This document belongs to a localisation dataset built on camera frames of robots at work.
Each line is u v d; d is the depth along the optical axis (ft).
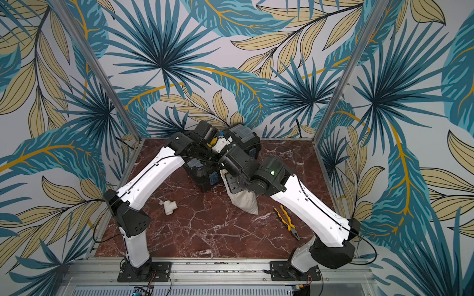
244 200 2.62
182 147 1.71
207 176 2.82
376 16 2.31
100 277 2.41
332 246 1.30
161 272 2.40
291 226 2.80
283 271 2.40
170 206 2.88
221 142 2.25
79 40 2.46
